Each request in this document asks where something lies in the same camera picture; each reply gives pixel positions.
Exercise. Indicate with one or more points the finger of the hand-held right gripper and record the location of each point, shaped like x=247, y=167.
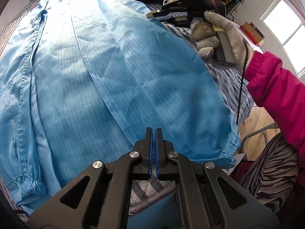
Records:
x=158, y=14

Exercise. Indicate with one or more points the striped bed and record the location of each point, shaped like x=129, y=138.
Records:
x=228, y=83

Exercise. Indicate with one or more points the black metal clothes rack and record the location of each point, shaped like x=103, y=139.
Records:
x=236, y=7

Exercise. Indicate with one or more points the person's right hand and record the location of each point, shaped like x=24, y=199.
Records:
x=234, y=35

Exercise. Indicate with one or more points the tan cardboard box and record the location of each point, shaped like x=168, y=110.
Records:
x=252, y=32

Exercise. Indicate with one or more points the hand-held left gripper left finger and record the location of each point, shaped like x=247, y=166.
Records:
x=149, y=152

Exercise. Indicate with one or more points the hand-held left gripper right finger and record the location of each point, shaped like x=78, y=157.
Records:
x=158, y=152

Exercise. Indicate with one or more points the light blue work coat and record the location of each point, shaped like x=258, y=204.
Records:
x=107, y=76

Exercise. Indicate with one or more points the grey metal frame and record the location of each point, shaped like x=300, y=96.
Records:
x=259, y=131

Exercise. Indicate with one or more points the window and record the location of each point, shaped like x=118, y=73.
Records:
x=284, y=26

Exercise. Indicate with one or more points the person's leg zebra pants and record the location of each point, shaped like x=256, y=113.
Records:
x=271, y=171

